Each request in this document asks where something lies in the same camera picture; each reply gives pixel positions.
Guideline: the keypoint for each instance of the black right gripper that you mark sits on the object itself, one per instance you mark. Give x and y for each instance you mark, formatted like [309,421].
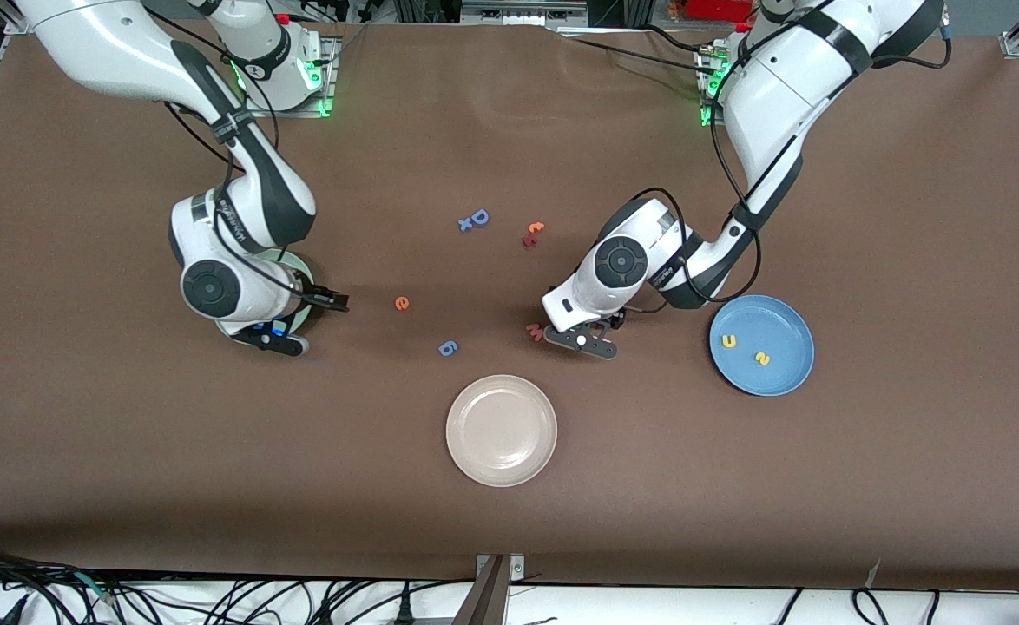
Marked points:
[312,294]

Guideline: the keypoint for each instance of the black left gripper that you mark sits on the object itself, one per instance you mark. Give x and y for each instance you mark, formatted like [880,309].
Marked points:
[617,322]

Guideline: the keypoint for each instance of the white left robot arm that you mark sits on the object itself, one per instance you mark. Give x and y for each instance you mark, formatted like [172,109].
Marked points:
[621,260]

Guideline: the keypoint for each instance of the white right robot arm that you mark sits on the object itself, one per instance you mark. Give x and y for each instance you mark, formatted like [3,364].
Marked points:
[210,291]

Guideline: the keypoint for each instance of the light green plate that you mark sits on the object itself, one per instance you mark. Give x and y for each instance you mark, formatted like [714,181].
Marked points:
[298,260]

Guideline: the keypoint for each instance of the pink foam letter w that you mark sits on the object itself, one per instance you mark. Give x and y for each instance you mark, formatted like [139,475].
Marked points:
[533,332]

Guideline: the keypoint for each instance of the blue foam digit 6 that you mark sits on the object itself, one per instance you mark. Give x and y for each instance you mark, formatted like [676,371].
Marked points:
[442,345]

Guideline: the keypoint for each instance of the beige plate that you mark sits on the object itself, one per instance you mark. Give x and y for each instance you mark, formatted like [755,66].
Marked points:
[501,430]

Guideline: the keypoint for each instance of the blue foam letter D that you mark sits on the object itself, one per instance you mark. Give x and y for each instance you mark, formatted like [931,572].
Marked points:
[473,219]

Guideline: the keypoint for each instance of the blue plate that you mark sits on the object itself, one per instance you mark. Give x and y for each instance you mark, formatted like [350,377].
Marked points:
[779,330]

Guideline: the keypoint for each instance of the brown table cover mat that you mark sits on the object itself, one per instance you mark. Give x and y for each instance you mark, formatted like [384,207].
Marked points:
[128,477]

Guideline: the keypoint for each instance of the black power plug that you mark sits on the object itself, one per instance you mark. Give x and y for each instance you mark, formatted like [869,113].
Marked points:
[404,612]

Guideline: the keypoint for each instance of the red box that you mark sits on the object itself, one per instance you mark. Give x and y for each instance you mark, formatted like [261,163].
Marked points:
[718,9]

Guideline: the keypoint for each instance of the white tape scrap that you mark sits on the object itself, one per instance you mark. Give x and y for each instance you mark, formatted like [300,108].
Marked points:
[872,575]

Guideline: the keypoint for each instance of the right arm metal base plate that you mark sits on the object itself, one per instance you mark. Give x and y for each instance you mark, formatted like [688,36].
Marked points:
[329,87]

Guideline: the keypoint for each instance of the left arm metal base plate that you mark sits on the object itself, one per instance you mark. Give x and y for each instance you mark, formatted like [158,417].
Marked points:
[707,117]

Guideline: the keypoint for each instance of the small metal bracket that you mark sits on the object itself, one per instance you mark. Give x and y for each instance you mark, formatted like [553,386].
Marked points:
[516,569]

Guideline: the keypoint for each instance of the aluminium profile post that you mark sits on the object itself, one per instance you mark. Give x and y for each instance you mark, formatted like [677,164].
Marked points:
[483,603]

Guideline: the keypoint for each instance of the silver frame bar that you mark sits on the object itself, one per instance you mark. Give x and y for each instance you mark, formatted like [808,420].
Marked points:
[522,12]

